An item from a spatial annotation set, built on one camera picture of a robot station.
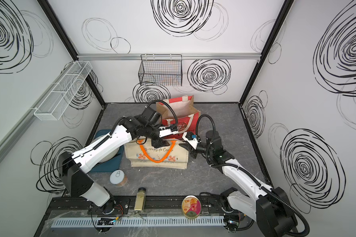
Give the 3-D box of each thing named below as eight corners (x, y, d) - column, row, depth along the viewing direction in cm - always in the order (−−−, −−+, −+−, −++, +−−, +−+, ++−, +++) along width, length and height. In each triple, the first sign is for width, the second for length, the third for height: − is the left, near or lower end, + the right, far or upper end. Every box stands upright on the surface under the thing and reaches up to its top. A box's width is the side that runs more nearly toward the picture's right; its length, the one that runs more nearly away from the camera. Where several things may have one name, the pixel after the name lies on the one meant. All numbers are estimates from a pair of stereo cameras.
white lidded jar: (111, 186, 82) (107, 183, 77) (115, 173, 86) (111, 169, 81) (126, 186, 82) (122, 183, 77) (128, 173, 86) (126, 169, 81)
